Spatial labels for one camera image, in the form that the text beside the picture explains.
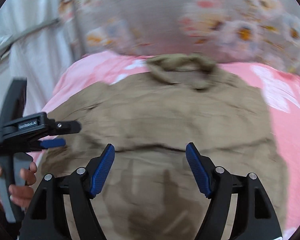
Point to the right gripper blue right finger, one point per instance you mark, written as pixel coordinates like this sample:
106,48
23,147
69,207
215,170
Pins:
255,217

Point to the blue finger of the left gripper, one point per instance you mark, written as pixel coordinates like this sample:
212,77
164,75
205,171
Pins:
52,143

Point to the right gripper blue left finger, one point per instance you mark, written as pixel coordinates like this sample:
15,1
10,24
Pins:
46,215

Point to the tan quilted jacket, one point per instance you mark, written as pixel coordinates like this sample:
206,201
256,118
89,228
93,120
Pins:
150,117

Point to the left hand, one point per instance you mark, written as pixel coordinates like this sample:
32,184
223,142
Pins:
22,195

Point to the silver satin curtain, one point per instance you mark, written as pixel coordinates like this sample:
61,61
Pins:
33,46

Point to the pink fleece blanket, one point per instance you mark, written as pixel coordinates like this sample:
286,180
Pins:
281,93

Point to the grey floral quilt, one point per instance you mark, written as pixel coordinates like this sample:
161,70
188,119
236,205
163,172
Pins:
265,31

